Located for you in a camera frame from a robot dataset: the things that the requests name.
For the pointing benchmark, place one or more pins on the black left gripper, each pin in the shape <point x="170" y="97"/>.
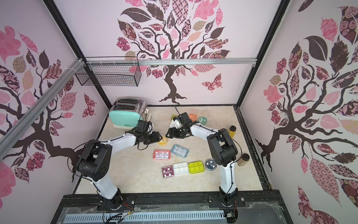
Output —
<point x="157" y="135"/>

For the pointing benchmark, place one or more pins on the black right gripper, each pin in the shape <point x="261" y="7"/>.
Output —
<point x="173" y="131"/>

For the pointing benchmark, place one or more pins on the yellow round pillbox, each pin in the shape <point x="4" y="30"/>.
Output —
<point x="163" y="142"/>

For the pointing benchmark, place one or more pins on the blue rectangular pillbox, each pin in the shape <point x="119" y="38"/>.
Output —
<point x="179" y="151"/>

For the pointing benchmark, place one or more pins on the red rectangular pillbox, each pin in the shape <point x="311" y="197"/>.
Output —
<point x="161" y="154"/>

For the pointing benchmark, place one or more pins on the clear white pillbox front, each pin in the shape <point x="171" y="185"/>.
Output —
<point x="180" y="168"/>

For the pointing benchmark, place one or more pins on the green lid white pillbox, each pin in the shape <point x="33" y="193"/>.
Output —
<point x="196" y="167"/>

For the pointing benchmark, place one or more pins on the magenta small pillbox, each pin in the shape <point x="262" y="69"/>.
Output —
<point x="167" y="171"/>

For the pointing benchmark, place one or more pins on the dark round pillbox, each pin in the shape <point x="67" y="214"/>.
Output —
<point x="210" y="164"/>

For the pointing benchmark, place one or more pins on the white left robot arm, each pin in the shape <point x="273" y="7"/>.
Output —
<point x="94" y="162"/>

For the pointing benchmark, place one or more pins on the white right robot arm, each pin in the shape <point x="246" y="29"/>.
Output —
<point x="222" y="148"/>

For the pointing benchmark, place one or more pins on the green round pillbox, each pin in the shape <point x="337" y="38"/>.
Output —
<point x="203" y="117"/>

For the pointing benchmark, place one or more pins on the mint green toaster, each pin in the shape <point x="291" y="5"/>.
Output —
<point x="126" y="112"/>

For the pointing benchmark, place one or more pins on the yellow bottle black cap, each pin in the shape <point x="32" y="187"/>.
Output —
<point x="232" y="131"/>

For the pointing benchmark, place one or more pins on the brown bottle black cap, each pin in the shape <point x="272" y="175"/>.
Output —
<point x="243" y="160"/>

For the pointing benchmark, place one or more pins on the black wire basket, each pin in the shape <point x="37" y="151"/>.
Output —
<point x="110" y="71"/>

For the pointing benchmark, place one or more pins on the white slotted cable duct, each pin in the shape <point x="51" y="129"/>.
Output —
<point x="138" y="217"/>

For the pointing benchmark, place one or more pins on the aluminium rail back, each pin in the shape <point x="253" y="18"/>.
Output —
<point x="198" y="61"/>

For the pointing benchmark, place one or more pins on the aluminium rail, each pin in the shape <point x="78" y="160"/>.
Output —
<point x="198" y="61"/>
<point x="14" y="134"/>

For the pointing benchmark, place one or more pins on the aluminium rail left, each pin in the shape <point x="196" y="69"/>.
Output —
<point x="14" y="134"/>

